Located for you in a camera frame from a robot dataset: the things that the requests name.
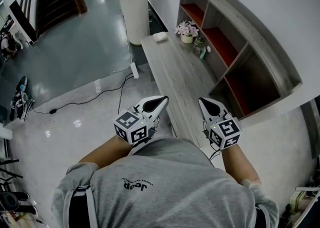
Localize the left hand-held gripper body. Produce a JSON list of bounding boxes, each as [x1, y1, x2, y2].
[[113, 106, 159, 146]]

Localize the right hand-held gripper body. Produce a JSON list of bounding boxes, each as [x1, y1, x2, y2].
[[203, 117, 243, 151]]

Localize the person's right forearm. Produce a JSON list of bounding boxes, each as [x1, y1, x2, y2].
[[221, 144, 262, 186]]

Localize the person's left forearm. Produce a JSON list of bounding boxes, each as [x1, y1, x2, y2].
[[78, 135, 136, 170]]

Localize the white power strip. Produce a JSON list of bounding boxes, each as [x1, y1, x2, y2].
[[129, 62, 140, 80]]

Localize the teal bottle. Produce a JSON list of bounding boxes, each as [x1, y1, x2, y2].
[[199, 46, 211, 60]]

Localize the person's grey t-shirt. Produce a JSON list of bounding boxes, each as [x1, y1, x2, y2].
[[51, 136, 280, 228]]

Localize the clear glass jar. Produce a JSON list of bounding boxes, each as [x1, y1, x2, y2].
[[193, 36, 205, 54]]

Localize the white pot with pink flowers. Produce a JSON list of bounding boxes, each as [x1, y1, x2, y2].
[[174, 20, 200, 45]]

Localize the dark glass door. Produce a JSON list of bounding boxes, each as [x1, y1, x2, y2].
[[299, 99, 320, 160]]

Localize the white curved counter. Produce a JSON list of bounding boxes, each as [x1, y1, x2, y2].
[[110, 0, 161, 47]]

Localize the black chest harness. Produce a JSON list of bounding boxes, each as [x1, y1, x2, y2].
[[68, 185, 272, 228]]

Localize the black and white bag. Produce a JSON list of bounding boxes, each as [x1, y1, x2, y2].
[[9, 75, 36, 122]]

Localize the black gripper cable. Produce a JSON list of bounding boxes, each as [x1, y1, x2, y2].
[[208, 146, 222, 162]]

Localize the black floor cable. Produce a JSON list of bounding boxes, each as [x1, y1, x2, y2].
[[31, 71, 135, 116]]

